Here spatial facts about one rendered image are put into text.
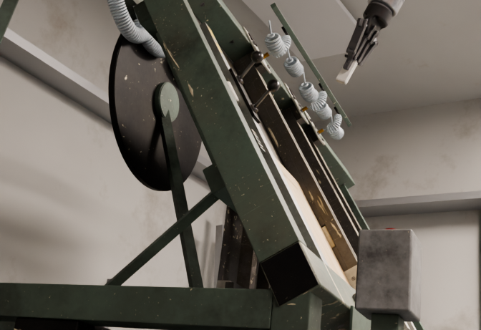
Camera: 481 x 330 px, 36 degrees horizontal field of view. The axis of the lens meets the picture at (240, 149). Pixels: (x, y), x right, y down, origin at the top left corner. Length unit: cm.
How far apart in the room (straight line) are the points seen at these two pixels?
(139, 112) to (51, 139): 172
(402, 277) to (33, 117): 343
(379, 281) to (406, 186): 480
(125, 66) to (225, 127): 125
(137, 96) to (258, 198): 146
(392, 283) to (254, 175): 44
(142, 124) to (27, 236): 165
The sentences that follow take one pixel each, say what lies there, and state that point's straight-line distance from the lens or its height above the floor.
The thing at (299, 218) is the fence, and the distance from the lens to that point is 200.
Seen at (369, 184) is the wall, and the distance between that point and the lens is 654.
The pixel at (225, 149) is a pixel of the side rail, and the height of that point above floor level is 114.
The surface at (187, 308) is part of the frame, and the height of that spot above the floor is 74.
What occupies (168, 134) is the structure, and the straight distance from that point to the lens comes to 322.
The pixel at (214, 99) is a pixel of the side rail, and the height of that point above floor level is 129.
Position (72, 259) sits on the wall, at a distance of 485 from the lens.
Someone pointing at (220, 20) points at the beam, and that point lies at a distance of 268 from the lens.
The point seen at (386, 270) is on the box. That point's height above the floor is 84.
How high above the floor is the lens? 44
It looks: 22 degrees up
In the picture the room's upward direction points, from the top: 7 degrees clockwise
